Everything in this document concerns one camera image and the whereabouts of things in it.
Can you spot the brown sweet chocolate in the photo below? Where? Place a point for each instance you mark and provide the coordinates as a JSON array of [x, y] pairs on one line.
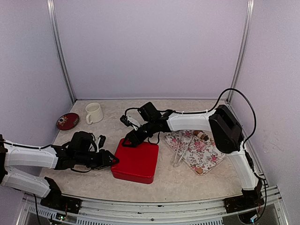
[[199, 171]]

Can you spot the left aluminium frame post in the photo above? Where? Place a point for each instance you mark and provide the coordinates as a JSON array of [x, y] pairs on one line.
[[59, 50]]

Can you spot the silver metal serving tongs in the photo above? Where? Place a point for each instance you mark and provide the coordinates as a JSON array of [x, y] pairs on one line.
[[183, 148]]

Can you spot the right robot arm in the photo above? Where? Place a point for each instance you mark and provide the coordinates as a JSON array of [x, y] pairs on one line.
[[225, 129]]

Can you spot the cream ceramic mug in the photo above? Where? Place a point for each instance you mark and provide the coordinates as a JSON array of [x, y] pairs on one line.
[[94, 113]]

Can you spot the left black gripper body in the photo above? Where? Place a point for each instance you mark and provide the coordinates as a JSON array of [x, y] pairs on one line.
[[98, 163]]

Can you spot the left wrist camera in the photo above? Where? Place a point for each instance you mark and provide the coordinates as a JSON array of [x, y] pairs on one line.
[[100, 142]]

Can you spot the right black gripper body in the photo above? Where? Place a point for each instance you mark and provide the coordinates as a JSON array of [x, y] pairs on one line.
[[150, 131]]

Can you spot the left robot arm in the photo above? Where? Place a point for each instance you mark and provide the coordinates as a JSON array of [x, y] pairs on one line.
[[83, 149]]

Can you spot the red box lid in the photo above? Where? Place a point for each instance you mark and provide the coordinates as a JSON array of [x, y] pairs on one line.
[[136, 164]]

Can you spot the aluminium table front rail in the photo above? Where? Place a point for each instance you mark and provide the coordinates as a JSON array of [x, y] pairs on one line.
[[105, 212]]

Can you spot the floral rectangular tray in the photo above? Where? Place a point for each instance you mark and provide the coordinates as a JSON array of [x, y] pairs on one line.
[[201, 154]]

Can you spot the red floral saucer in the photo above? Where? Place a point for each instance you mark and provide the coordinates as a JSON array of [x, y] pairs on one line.
[[67, 121]]

